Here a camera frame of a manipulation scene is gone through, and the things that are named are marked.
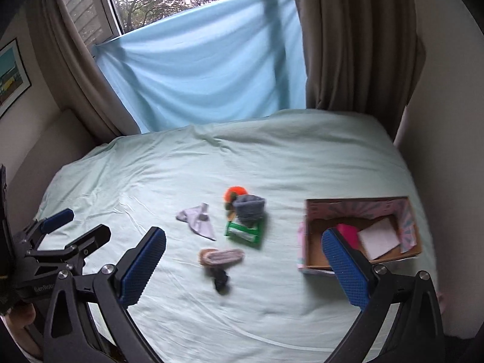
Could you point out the orange plush toy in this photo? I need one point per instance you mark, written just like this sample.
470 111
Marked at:
232 193

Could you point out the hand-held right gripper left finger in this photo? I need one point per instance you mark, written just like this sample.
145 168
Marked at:
143 262

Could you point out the white folded cloth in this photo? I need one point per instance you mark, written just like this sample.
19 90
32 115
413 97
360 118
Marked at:
378 239

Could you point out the bed with pale green sheet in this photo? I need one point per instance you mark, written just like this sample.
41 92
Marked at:
264 151

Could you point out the light grey sock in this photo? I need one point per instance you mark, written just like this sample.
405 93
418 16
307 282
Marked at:
198 223

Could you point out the brown curtain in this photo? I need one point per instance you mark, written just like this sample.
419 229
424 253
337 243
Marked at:
87 94
351 45

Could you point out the grey knit hat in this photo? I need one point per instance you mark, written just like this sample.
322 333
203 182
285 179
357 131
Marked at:
247 208

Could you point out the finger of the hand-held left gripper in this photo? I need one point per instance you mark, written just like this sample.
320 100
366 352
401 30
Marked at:
92 237
56 219

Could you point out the light blue hanging cloth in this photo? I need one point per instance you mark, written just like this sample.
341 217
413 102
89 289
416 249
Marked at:
196 75

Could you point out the green packet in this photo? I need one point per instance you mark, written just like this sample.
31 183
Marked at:
242 233

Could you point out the cardboard box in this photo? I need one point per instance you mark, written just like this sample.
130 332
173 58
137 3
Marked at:
315 249

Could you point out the pink folded cloth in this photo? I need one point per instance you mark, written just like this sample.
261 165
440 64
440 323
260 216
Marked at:
349 234

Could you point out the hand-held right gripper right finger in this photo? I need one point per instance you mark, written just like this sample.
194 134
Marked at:
346 268

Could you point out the pink slipper sock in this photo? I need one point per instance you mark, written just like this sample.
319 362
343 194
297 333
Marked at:
221 257

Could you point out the black soft item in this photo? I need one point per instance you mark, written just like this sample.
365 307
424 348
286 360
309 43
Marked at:
221 281

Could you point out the framed wall picture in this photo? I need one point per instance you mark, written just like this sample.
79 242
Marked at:
9 79

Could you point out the person's left hand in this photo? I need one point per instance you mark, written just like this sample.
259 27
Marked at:
20 321

